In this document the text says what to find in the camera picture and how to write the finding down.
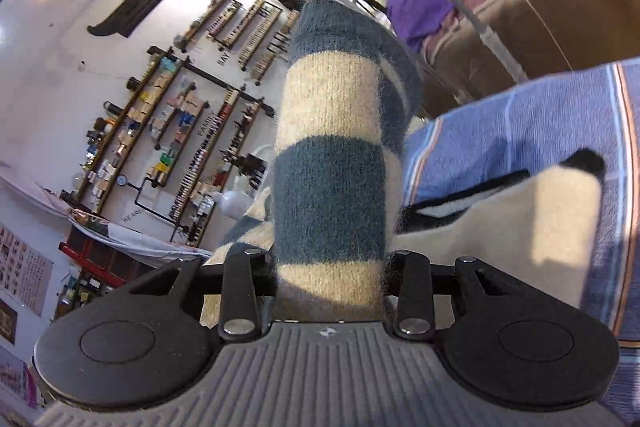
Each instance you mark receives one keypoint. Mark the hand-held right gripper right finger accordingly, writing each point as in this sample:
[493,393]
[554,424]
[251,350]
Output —
[413,279]

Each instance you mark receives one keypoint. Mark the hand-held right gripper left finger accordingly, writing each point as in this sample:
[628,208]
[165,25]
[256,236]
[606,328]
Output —
[240,279]

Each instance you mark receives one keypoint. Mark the teal cream checkered sweater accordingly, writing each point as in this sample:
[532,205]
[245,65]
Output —
[325,157]

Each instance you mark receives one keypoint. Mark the white jug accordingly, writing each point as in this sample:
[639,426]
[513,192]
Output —
[232,204]

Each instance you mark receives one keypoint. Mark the folded cream sweater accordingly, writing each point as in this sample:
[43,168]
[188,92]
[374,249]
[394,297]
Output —
[525,232]

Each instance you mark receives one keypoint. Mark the red cabinet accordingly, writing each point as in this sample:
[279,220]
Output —
[100,257]

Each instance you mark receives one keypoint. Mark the blue plaid bed sheet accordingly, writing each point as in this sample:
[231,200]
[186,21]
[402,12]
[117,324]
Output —
[525,122]

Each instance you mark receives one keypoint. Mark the pipe wall shelf with jars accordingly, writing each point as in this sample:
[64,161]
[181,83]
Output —
[150,117]

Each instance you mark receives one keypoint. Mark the wall poster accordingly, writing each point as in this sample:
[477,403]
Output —
[22,267]

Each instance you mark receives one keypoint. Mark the pipe wall shelf with bottles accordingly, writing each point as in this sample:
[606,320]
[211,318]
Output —
[260,2]

